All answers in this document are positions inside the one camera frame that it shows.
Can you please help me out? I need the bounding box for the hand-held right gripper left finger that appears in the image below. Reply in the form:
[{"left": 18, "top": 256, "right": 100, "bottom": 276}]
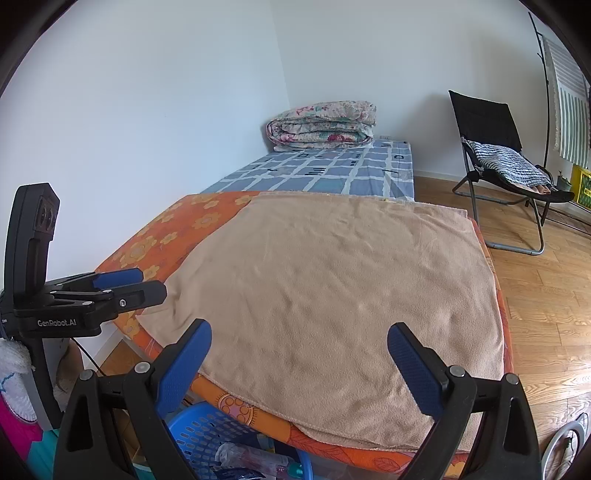
[{"left": 53, "top": 318, "right": 213, "bottom": 480}]

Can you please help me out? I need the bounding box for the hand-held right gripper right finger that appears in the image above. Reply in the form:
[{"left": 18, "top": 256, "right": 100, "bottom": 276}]
[{"left": 387, "top": 322, "right": 542, "bottom": 480}]

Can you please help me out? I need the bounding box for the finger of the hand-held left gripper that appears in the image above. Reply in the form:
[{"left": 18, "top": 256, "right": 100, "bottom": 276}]
[
  {"left": 44, "top": 268, "right": 145, "bottom": 294},
  {"left": 58, "top": 280, "right": 168, "bottom": 319}
]

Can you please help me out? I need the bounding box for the blue plastic basket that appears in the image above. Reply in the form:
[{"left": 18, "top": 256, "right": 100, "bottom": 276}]
[{"left": 168, "top": 404, "right": 315, "bottom": 480}]

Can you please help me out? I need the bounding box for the clear plastic bottle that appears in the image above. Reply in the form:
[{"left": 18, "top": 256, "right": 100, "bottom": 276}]
[{"left": 215, "top": 443, "right": 305, "bottom": 476}]

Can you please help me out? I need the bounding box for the blue foil wrapper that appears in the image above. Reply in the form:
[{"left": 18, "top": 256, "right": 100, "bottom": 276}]
[{"left": 210, "top": 466, "right": 266, "bottom": 480}]

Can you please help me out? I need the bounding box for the orange floral bedsheet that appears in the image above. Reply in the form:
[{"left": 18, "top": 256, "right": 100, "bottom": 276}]
[{"left": 95, "top": 191, "right": 514, "bottom": 476}]

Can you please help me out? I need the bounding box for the tan fleece blanket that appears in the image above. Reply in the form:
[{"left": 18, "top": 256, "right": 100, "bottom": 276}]
[{"left": 136, "top": 191, "right": 505, "bottom": 450}]

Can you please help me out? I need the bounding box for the white fuzzy cloth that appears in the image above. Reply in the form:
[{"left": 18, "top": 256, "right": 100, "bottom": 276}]
[{"left": 0, "top": 342, "right": 38, "bottom": 423}]

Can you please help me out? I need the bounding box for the pink cloth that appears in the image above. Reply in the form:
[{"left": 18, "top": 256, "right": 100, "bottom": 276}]
[{"left": 0, "top": 397, "right": 42, "bottom": 462}]

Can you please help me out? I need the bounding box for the blue plaid bedsheet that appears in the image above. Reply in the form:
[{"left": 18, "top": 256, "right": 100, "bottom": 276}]
[{"left": 201, "top": 138, "right": 416, "bottom": 201}]

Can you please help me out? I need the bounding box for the blue striped cloth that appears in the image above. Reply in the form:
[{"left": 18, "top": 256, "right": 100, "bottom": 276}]
[{"left": 471, "top": 142, "right": 552, "bottom": 188}]

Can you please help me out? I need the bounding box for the yellow plastic crate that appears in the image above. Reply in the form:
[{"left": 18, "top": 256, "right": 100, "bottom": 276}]
[{"left": 571, "top": 166, "right": 591, "bottom": 206}]

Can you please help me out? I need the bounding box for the folded floral quilt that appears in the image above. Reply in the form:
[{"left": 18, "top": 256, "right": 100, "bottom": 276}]
[{"left": 266, "top": 102, "right": 377, "bottom": 153}]

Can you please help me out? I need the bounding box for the black folding chair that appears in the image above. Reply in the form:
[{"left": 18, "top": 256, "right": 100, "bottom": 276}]
[{"left": 449, "top": 90, "right": 575, "bottom": 254}]

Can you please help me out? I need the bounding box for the green striped towel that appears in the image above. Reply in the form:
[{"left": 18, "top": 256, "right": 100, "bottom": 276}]
[{"left": 542, "top": 37, "right": 591, "bottom": 164}]

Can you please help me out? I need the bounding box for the black clothes rack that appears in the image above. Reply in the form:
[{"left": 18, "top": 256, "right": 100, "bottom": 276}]
[{"left": 529, "top": 11, "right": 591, "bottom": 167}]

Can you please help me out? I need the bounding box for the black floor cable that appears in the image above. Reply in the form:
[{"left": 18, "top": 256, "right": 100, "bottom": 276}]
[{"left": 71, "top": 339, "right": 102, "bottom": 374}]

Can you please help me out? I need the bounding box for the white ring light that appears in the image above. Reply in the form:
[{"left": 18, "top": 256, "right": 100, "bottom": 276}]
[{"left": 540, "top": 413, "right": 591, "bottom": 480}]

